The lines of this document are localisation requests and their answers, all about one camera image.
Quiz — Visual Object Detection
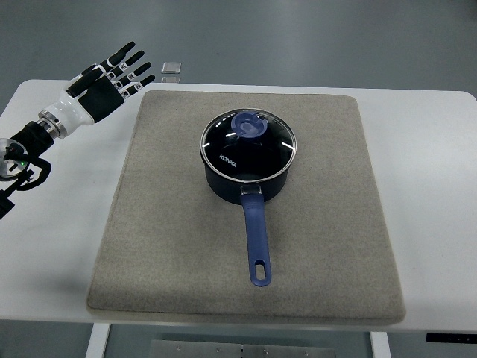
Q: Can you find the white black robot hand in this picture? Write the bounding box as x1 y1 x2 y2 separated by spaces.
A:
37 41 155 139

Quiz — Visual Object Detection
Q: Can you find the glass pot lid blue knob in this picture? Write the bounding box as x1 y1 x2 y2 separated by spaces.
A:
200 109 297 183

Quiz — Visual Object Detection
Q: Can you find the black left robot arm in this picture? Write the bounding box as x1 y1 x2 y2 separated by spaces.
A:
1 121 56 217

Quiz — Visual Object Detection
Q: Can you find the small metal floor plate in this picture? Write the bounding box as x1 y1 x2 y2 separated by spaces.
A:
161 62 182 74

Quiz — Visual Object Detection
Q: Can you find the beige felt mat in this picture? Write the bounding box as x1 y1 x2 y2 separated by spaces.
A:
86 90 405 325

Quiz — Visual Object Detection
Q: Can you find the black table control panel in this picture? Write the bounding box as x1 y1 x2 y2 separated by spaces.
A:
426 333 477 344

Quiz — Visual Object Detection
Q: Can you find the dark blue saucepan blue handle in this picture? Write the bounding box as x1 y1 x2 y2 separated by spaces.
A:
200 108 298 288

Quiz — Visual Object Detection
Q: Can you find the white table leg frame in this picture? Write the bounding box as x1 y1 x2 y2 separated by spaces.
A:
85 323 391 358

